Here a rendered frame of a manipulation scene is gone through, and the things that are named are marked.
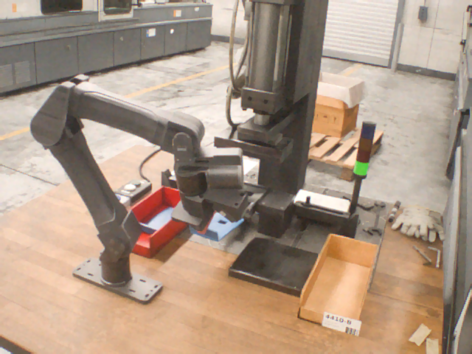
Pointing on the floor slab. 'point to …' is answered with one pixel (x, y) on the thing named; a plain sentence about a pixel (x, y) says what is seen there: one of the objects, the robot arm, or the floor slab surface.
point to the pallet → (324, 143)
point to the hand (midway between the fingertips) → (201, 229)
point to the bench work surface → (189, 289)
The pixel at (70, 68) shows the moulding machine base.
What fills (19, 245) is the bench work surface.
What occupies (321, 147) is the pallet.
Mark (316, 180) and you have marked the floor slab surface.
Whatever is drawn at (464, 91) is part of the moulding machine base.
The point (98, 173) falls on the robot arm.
